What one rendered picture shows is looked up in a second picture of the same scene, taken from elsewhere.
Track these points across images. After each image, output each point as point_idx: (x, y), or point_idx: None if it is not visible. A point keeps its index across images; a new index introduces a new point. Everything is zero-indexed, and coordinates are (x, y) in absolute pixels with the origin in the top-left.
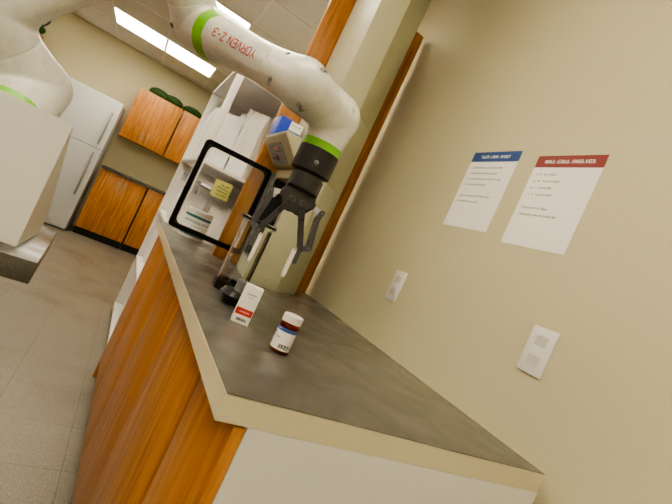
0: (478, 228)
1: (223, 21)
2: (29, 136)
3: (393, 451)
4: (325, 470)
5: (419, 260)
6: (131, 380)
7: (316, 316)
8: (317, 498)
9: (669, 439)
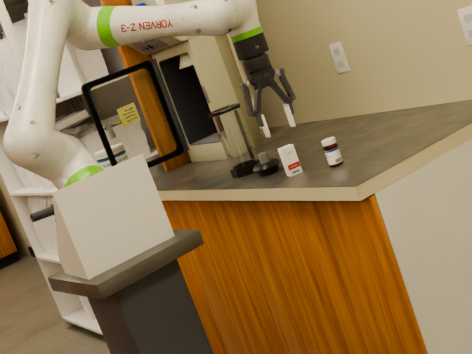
0: None
1: (120, 17)
2: (133, 178)
3: (440, 149)
4: (418, 184)
5: (340, 24)
6: (236, 290)
7: (305, 135)
8: (425, 198)
9: None
